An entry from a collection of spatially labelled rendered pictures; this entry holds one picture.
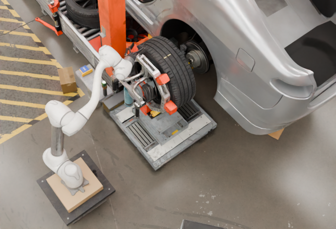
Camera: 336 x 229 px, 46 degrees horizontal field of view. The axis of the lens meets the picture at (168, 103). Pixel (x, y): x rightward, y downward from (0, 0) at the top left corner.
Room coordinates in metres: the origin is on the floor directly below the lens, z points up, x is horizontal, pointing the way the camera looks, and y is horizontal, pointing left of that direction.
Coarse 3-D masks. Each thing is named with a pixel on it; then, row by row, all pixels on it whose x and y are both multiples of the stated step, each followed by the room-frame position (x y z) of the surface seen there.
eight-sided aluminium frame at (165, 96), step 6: (138, 60) 2.07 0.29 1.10; (144, 60) 2.08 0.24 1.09; (132, 66) 2.20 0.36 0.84; (144, 66) 2.01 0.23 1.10; (150, 66) 2.03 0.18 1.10; (132, 72) 2.20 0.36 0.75; (150, 72) 1.96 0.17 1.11; (156, 72) 1.96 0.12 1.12; (156, 84) 1.90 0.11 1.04; (162, 84) 1.91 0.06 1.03; (162, 90) 1.86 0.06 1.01; (162, 96) 1.83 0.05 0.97; (168, 96) 1.85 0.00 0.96; (150, 102) 2.00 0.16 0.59; (162, 102) 1.83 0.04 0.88; (150, 108) 1.93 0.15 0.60; (156, 108) 1.88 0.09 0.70; (162, 108) 1.83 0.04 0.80
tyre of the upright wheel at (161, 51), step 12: (156, 36) 2.36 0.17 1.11; (156, 48) 2.16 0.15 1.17; (168, 48) 2.17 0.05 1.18; (156, 60) 2.04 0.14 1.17; (168, 60) 2.06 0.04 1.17; (180, 60) 2.10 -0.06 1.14; (168, 72) 1.96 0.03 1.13; (180, 72) 2.00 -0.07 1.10; (192, 72) 2.05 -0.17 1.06; (168, 84) 1.92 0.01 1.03; (180, 84) 1.93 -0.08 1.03; (192, 84) 1.99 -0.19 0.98; (180, 96) 1.89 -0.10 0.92; (192, 96) 1.98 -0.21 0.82
